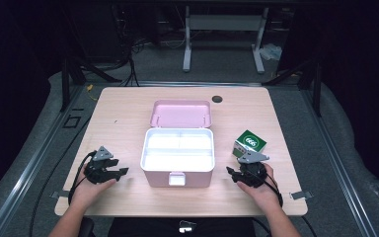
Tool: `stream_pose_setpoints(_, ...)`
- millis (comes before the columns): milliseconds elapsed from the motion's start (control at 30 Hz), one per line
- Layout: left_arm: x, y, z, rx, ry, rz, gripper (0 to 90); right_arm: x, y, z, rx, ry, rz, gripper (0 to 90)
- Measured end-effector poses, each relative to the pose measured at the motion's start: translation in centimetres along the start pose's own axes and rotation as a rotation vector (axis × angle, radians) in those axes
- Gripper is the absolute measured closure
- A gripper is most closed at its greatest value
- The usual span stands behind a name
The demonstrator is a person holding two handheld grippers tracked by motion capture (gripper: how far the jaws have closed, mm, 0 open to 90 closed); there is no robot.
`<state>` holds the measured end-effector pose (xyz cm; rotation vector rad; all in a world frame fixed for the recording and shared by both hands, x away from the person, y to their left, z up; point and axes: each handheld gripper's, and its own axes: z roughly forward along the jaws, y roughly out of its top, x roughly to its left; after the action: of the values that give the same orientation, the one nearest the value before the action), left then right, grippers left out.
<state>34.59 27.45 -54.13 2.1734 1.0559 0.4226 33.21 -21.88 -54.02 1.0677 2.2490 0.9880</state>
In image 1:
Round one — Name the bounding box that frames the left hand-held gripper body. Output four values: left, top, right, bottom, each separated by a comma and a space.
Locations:
83, 145, 114, 185

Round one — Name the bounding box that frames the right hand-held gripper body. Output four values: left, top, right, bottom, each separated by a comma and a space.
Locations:
237, 150, 270, 189

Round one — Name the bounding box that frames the green and white carton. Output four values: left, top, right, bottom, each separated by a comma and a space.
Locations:
232, 129, 267, 158

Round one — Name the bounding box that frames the white tray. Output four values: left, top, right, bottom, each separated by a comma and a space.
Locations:
140, 127, 215, 173

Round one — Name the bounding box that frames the pink storage box with lid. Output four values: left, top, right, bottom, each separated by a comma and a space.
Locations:
140, 99, 216, 189

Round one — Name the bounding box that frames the person's left hand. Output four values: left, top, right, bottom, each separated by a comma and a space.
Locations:
68, 164, 117, 210

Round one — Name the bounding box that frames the person's right hand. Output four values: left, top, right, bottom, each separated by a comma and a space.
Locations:
236, 162, 283, 213

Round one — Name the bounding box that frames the black stool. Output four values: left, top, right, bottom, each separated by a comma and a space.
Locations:
78, 216, 96, 237

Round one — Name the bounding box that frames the person's black clothing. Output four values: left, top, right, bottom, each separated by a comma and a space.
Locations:
108, 216, 258, 237

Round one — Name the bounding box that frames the yellow tag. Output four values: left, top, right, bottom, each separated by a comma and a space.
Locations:
85, 84, 99, 102

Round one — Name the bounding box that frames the black metal stand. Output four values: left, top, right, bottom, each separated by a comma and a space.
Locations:
60, 55, 122, 113
263, 55, 324, 118

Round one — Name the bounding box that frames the clear plastic bag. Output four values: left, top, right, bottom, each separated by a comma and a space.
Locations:
260, 42, 283, 61

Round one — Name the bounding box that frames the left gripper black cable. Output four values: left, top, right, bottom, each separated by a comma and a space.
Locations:
67, 150, 99, 205

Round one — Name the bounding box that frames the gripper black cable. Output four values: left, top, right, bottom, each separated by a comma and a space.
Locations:
262, 173, 284, 209
67, 150, 99, 205

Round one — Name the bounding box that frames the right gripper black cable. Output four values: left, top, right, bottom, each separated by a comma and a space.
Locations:
262, 173, 284, 209

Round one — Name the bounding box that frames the grey bracket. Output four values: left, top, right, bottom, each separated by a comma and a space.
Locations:
289, 191, 314, 201
49, 191, 71, 200

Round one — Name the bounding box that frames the bundle of black cables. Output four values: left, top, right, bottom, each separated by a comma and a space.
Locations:
112, 6, 154, 88

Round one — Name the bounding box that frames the white desk frame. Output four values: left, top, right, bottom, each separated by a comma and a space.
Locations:
182, 5, 270, 74

